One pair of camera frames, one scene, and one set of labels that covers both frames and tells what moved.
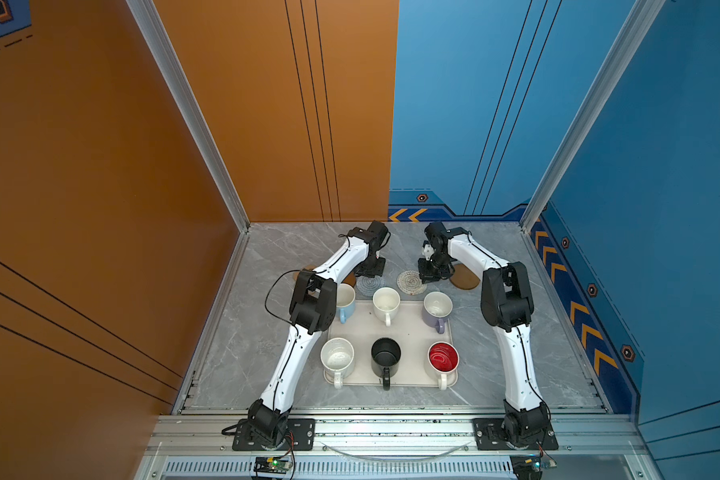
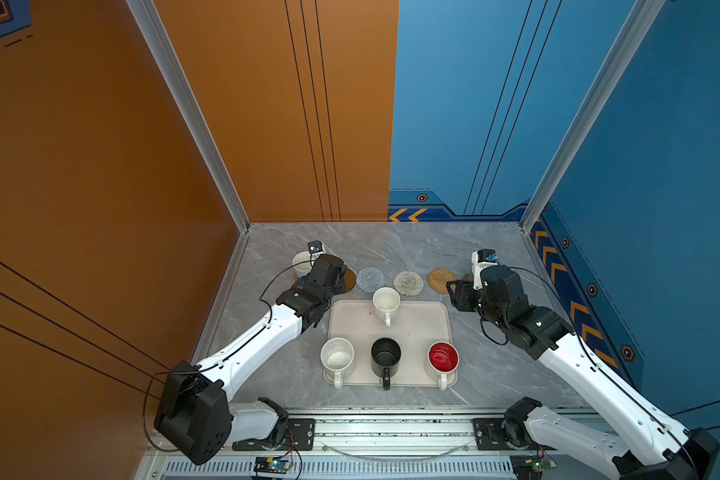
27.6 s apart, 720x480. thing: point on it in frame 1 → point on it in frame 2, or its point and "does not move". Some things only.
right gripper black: (426, 276) → (459, 296)
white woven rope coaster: (410, 283) does not move
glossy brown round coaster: (350, 279) does not move
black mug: (385, 359) does not move
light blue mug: (345, 302) → (302, 269)
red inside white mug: (442, 359) does not move
